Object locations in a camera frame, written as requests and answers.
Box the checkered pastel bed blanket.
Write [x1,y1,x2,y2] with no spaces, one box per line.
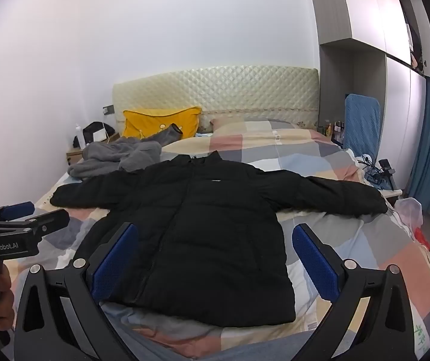
[31,118,430,361]

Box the cream quilted headboard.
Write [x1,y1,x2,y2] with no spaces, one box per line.
[112,67,320,134]

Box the grey and white wardrobe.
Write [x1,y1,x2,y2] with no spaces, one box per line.
[305,0,430,196]

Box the clear plastic bag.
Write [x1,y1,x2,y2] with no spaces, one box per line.
[394,197,424,234]

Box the tangle of cables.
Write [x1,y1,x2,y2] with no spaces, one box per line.
[355,153,388,189]

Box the grey fleece garment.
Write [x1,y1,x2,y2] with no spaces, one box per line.
[68,123,184,180]

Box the row of small bottles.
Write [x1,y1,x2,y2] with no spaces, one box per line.
[322,119,345,138]

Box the black tripod device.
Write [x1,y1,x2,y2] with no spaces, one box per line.
[378,159,398,191]

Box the mustard yellow garment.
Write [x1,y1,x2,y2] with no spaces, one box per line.
[122,106,203,140]

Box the black bag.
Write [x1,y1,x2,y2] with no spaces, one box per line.
[83,122,116,144]

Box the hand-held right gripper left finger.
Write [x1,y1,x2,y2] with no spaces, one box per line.
[14,223,140,361]

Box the blue curtain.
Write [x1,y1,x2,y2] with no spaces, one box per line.
[406,77,430,207]

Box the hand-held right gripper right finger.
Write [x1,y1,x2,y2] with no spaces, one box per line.
[292,223,418,361]

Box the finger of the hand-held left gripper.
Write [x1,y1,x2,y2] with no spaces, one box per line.
[0,202,36,227]
[0,209,71,242]

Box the wooden nightstand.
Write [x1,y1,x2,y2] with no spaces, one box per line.
[66,131,120,165]

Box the black puffer jacket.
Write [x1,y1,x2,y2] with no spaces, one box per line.
[50,150,388,328]

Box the red cloth item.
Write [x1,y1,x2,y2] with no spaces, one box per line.
[415,227,430,251]

